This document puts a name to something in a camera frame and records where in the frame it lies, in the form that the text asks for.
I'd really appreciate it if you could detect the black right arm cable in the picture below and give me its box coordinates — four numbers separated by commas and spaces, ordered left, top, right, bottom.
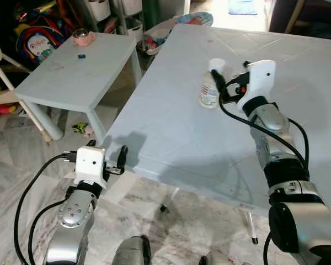
218, 99, 311, 169

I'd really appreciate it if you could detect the grey robot leg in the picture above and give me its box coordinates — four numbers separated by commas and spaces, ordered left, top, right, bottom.
111, 236, 152, 265
199, 251, 232, 265

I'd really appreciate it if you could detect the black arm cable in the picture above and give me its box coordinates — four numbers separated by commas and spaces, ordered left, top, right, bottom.
14, 153, 78, 265
218, 99, 311, 169

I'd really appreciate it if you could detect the white capped plastic bottle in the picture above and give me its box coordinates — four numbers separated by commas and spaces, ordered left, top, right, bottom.
199, 58, 227, 109

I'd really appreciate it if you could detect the dark wooden furniture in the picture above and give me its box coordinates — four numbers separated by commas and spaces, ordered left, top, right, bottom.
269, 0, 331, 39

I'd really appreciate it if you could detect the large white plastic table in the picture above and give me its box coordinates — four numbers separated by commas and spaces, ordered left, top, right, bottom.
102, 23, 331, 245

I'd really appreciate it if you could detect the green toy car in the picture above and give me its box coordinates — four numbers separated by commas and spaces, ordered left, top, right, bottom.
72, 123, 94, 137

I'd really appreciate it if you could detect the yellow plush toy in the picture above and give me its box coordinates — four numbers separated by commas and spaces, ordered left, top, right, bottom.
0, 102, 17, 125

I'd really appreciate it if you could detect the grey left robot leg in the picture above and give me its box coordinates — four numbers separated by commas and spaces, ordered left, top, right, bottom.
111, 236, 152, 265

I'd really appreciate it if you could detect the small white plastic table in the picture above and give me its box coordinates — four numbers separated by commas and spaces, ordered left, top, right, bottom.
15, 31, 143, 142

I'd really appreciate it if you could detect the grey right robot leg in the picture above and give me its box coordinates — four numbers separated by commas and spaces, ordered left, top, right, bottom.
199, 251, 232, 265

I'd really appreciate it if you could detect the colourful children's backpack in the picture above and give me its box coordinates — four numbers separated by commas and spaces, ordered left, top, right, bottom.
14, 14, 67, 64

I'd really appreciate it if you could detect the pink cup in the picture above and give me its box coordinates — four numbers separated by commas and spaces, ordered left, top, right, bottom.
72, 29, 95, 47

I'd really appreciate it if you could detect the white wooden chair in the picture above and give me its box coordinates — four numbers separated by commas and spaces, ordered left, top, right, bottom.
0, 30, 53, 143

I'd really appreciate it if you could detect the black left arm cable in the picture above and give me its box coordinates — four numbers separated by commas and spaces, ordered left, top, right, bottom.
14, 153, 78, 265

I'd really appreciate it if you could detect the blue printed plate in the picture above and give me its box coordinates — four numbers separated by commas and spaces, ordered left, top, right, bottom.
177, 11, 214, 27

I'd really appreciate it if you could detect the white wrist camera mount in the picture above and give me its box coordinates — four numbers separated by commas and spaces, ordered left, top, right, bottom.
236, 60, 276, 111
74, 146, 109, 188

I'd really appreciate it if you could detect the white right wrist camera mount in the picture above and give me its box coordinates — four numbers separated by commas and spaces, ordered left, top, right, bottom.
236, 60, 276, 111

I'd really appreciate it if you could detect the white drawer rack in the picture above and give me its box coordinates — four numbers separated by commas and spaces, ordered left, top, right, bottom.
83, 0, 144, 39

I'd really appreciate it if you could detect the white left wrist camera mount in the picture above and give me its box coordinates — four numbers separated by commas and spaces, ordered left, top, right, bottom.
74, 146, 109, 188

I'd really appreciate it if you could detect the blue floor mat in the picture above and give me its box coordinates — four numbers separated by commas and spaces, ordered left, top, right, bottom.
228, 0, 259, 15

